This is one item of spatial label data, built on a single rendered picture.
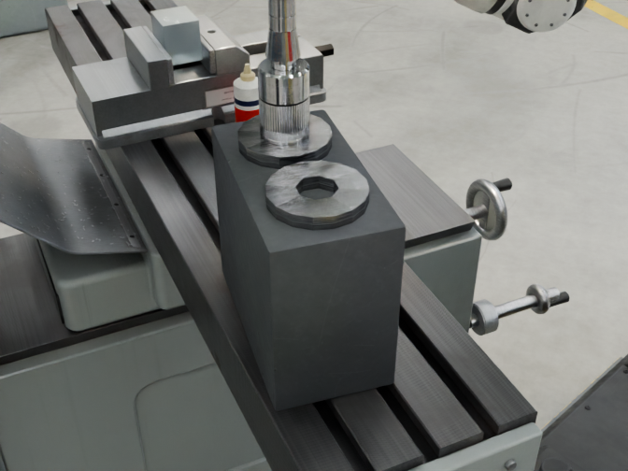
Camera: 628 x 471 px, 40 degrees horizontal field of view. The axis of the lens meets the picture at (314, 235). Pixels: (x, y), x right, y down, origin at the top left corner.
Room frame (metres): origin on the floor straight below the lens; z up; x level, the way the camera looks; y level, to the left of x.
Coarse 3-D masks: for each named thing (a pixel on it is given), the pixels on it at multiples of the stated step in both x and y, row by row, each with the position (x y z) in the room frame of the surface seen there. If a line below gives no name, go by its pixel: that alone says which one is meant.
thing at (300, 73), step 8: (264, 64) 0.72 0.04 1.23; (296, 64) 0.72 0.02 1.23; (304, 64) 0.72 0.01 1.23; (264, 72) 0.70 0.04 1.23; (272, 72) 0.70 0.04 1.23; (280, 72) 0.70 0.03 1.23; (288, 72) 0.70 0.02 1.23; (296, 72) 0.70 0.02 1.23; (304, 72) 0.70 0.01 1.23; (264, 80) 0.70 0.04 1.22; (272, 80) 0.69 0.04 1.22; (280, 80) 0.69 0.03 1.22; (288, 80) 0.69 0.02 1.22; (296, 80) 0.70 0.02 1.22; (304, 80) 0.70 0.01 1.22
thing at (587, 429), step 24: (624, 360) 1.00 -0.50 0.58; (600, 384) 0.94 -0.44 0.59; (624, 384) 0.94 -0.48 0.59; (576, 408) 0.89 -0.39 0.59; (600, 408) 0.89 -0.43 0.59; (624, 408) 0.89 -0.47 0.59; (552, 432) 0.84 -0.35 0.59; (576, 432) 0.84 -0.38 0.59; (600, 432) 0.84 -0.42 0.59; (624, 432) 0.84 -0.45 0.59; (552, 456) 0.78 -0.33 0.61; (576, 456) 0.80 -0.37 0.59; (600, 456) 0.80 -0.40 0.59; (624, 456) 0.80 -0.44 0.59
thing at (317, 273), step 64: (256, 128) 0.72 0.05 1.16; (320, 128) 0.72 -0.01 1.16; (256, 192) 0.63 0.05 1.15; (320, 192) 0.63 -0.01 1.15; (256, 256) 0.59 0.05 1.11; (320, 256) 0.56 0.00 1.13; (384, 256) 0.58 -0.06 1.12; (256, 320) 0.60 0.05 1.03; (320, 320) 0.56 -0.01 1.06; (384, 320) 0.58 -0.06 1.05; (320, 384) 0.56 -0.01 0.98; (384, 384) 0.58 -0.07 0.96
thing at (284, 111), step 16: (272, 96) 0.69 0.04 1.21; (288, 96) 0.69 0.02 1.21; (304, 96) 0.70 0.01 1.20; (272, 112) 0.70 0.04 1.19; (288, 112) 0.69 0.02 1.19; (304, 112) 0.70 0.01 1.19; (272, 128) 0.70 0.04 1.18; (288, 128) 0.69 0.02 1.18; (304, 128) 0.70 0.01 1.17; (288, 144) 0.69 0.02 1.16
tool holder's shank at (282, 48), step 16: (272, 0) 0.71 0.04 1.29; (288, 0) 0.71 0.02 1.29; (272, 16) 0.71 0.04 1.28; (288, 16) 0.71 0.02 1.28; (272, 32) 0.71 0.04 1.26; (288, 32) 0.71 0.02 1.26; (272, 48) 0.71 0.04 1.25; (288, 48) 0.70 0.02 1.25; (272, 64) 0.71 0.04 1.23; (288, 64) 0.71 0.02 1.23
